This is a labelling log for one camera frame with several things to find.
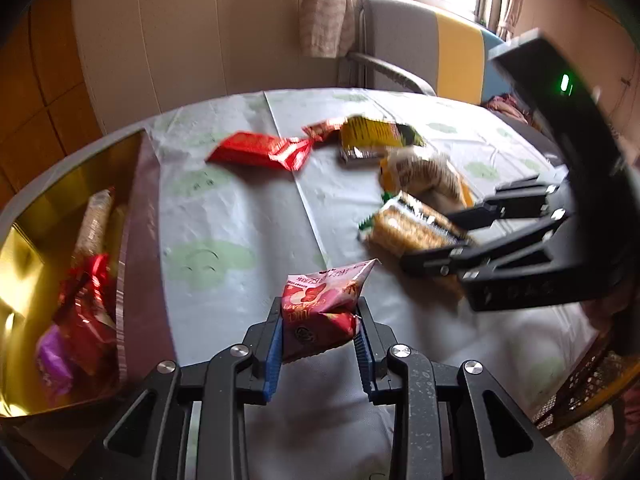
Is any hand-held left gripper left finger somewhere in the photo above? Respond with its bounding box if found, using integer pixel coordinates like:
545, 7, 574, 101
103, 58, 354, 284
65, 297, 283, 480

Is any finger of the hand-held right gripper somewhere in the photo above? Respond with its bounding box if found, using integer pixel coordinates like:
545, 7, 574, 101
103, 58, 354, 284
445, 170, 571, 233
400, 212, 586, 312

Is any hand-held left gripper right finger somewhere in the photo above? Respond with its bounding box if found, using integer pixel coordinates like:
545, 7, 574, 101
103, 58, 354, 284
354, 297, 571, 480

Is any pink red snack packet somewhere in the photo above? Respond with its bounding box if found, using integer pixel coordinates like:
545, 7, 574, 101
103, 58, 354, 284
280, 258, 379, 364

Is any clear nut brittle packet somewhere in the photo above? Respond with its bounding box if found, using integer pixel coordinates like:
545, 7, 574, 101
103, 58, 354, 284
378, 146, 475, 209

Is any wafer packet with green ends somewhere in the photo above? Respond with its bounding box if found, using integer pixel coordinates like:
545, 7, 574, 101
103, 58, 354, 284
357, 192, 473, 263

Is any yellow black snack packet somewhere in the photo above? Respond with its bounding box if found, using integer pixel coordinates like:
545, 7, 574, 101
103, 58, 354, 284
339, 115, 426, 167

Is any red packet with gold print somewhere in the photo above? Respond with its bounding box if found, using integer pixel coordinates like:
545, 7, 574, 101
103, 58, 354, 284
54, 254, 120, 377

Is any small dark red candy packet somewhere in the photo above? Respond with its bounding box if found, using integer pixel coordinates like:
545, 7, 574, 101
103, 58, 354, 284
302, 118, 347, 144

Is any long red snack packet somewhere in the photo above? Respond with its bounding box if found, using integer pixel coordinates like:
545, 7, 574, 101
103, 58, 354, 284
205, 131, 315, 172

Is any puffed rice bar packet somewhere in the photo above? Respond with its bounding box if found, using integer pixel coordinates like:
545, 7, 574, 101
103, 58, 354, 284
74, 189, 115, 272

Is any purple snack packet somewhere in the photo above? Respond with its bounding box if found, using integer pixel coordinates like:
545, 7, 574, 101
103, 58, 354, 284
34, 324, 77, 402

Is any gold tin box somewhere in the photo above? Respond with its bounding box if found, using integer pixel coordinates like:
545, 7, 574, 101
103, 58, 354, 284
0, 129, 163, 428

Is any pink cloth pile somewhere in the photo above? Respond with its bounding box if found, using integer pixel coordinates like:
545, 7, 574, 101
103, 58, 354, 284
484, 92, 532, 122

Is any brown wicker chair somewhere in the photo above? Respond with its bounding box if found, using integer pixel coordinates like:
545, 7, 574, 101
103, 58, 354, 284
532, 339, 634, 437

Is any grey yellow blue padded chair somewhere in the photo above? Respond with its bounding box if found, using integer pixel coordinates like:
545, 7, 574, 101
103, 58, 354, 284
339, 0, 512, 107

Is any pale patterned curtain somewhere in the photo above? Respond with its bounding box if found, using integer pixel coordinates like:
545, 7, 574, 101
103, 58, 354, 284
299, 0, 357, 59
491, 0, 532, 42

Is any wooden wardrobe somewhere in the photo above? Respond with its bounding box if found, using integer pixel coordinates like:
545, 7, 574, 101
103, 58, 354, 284
0, 0, 104, 211

